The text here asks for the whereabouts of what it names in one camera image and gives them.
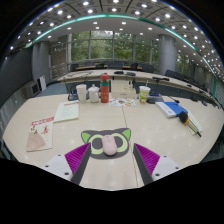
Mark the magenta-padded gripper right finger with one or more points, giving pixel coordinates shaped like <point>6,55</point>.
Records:
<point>147,157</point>

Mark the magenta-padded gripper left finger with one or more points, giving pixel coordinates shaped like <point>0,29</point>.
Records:
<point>76,157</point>

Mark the pink computer mouse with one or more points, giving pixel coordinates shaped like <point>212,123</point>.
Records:
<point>109,145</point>

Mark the cat-face mouse pad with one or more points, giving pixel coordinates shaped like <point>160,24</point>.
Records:
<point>91,143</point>

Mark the red and white leaflet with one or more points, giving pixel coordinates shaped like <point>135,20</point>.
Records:
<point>40,135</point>

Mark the white printed booklet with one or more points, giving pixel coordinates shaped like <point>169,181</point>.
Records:
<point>66,111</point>

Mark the blue and white book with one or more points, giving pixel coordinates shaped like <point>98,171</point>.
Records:
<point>171,109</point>

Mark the black handheld microphone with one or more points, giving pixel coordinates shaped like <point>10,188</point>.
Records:
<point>183,117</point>

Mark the white booklet under microphone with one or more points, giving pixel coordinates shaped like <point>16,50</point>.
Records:
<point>196,123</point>

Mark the colourful sticker sheet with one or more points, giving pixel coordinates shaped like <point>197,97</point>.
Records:
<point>121,102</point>

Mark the paper cup with straw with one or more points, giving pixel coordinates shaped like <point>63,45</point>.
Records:
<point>144,95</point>

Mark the white cup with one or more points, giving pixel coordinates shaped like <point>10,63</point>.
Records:
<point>81,93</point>

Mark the beige cardboard box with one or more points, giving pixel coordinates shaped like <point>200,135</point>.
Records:
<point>121,90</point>

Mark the red drink bottle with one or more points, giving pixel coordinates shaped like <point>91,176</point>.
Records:
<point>104,90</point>

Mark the black table microphone unit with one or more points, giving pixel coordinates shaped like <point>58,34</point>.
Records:
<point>160,79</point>

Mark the row of dark chairs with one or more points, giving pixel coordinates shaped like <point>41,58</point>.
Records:
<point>146,67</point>

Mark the ceiling lights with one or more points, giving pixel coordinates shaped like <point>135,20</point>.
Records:
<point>86,3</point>

